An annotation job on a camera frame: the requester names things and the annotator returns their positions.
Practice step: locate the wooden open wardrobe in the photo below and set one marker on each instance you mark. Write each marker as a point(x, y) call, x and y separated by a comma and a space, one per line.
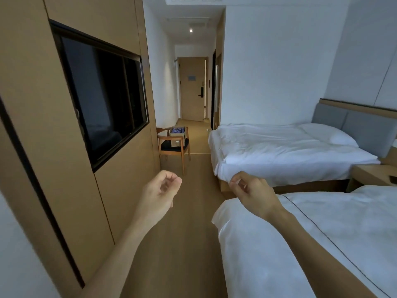
point(218, 74)

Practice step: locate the white pillow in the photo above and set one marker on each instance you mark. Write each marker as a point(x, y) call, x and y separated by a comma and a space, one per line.
point(332, 133)

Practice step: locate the wooden headboard grey pads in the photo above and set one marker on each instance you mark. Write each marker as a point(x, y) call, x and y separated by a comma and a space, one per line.
point(366, 130)

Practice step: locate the wooden chair curved backrest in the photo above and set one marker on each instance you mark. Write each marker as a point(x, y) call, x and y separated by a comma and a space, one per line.
point(173, 150)

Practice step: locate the wooden wall panel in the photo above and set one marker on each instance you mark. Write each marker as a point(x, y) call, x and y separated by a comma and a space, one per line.
point(37, 74)

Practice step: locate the person's right forearm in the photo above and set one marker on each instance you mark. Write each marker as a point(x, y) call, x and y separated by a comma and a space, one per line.
point(322, 260)

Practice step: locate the pile of water bottles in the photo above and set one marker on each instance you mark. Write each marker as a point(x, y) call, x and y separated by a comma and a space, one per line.
point(177, 131)

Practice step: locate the black door lock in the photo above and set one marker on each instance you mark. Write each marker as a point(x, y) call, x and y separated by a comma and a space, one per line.
point(201, 92)

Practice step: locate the person's right hand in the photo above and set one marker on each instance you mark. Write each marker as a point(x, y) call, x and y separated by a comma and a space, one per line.
point(257, 195)

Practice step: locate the brown cardboard box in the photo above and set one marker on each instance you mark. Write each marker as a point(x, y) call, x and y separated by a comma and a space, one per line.
point(176, 141)

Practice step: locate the person's left forearm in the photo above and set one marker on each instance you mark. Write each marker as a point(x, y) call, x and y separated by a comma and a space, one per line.
point(118, 263)

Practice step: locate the wooden door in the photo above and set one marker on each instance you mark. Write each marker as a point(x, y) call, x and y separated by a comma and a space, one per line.
point(192, 102)

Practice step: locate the wooden nightstand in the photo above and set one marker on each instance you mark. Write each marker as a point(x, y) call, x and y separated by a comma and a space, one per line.
point(369, 175)

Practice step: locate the person's left hand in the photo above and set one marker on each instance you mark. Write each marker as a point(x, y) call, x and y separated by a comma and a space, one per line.
point(155, 198)

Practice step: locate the black wall television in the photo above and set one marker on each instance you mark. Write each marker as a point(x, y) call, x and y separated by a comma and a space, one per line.
point(105, 89)

